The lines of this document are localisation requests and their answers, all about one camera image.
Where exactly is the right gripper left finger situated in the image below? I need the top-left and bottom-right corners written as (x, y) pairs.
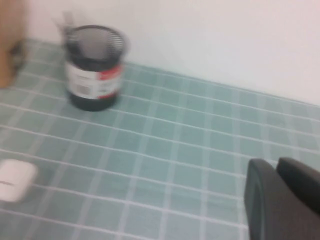
top-left (244, 158), bottom-right (320, 240)

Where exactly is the black mesh pen holder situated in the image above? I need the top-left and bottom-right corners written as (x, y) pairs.
top-left (63, 24), bottom-right (131, 113)

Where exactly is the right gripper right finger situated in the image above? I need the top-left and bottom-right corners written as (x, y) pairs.
top-left (276, 157), bottom-right (320, 217)

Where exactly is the white earbuds case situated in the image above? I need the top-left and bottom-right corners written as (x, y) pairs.
top-left (0, 159), bottom-right (39, 203)

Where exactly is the brown cardboard box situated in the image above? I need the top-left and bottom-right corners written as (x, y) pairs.
top-left (0, 0), bottom-right (29, 89)

